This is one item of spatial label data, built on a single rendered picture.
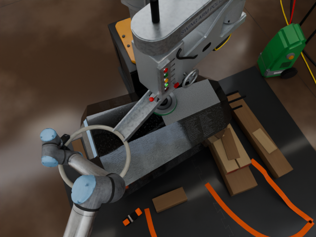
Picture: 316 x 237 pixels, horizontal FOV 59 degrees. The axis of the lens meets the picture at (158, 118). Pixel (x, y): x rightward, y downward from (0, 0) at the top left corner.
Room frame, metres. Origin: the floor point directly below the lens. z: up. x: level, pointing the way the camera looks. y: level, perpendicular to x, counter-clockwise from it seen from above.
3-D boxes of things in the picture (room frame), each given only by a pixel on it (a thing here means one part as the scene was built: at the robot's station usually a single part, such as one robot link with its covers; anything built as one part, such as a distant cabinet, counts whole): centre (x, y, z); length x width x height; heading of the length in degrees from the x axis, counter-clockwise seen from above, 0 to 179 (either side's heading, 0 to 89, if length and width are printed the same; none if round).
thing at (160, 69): (0.87, -0.06, 1.37); 0.08 x 0.03 x 0.28; 128
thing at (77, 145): (0.98, 0.84, 0.02); 0.25 x 0.10 x 0.01; 17
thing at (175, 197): (0.38, -0.01, 0.07); 0.30 x 0.12 x 0.12; 105
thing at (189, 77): (0.98, -0.22, 1.20); 0.15 x 0.10 x 0.15; 128
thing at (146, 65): (1.05, -0.11, 1.32); 0.36 x 0.22 x 0.45; 128
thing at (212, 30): (1.23, -0.37, 1.30); 0.74 x 0.23 x 0.49; 128
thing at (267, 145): (0.80, -0.99, 0.13); 0.25 x 0.10 x 0.01; 25
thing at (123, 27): (1.74, -0.01, 0.76); 0.49 x 0.49 x 0.05; 17
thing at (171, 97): (1.00, -0.05, 0.84); 0.21 x 0.21 x 0.01
